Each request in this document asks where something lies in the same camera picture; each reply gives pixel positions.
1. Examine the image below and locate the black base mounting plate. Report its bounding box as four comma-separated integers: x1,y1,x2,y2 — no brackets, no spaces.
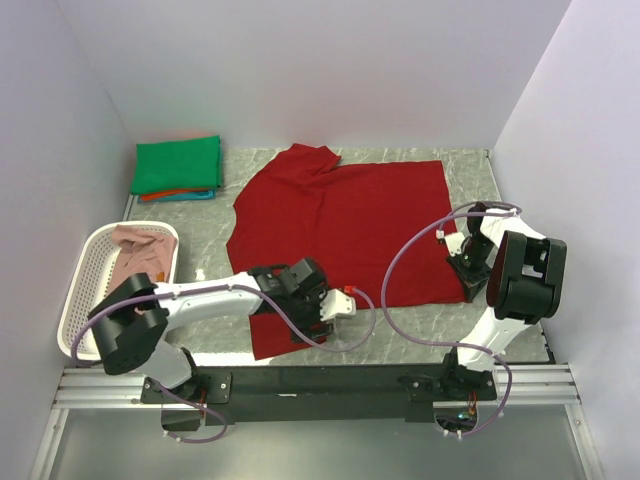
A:
139,363,501,432

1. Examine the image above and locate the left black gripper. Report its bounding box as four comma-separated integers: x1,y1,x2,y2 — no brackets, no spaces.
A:
286,284,335,342

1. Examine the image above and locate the white plastic laundry basket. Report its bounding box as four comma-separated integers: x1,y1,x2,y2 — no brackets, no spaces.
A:
57,221,179,356

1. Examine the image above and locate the pink t shirt in basket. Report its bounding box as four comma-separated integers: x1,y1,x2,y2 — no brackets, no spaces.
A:
105,224,177,298

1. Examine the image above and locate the green folded t shirt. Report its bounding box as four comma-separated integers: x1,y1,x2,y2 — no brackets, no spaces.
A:
131,136,222,195

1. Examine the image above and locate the teal folded t shirt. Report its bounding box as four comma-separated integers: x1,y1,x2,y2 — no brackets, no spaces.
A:
158,189,216,202

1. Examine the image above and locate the orange folded t shirt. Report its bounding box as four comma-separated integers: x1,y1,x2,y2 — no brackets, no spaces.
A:
138,189,216,203

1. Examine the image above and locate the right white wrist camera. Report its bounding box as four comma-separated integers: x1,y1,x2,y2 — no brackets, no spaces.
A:
436,230,465,257

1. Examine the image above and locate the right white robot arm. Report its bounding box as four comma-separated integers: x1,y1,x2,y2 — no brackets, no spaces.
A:
436,202,567,399

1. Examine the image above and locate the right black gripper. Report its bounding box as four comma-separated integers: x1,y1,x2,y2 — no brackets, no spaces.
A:
445,234,495,302

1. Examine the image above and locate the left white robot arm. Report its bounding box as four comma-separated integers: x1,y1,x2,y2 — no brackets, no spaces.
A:
90,258,345,402

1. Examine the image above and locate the red t shirt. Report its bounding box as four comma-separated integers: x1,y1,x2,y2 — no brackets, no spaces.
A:
226,144,465,360

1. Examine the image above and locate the aluminium rail frame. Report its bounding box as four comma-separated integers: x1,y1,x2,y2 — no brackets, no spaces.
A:
30,364,605,479

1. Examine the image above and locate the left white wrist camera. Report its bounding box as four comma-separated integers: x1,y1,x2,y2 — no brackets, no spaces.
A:
320,289,357,322

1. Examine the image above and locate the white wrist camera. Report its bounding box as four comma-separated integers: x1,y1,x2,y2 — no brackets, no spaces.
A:
436,230,465,257
320,289,357,322

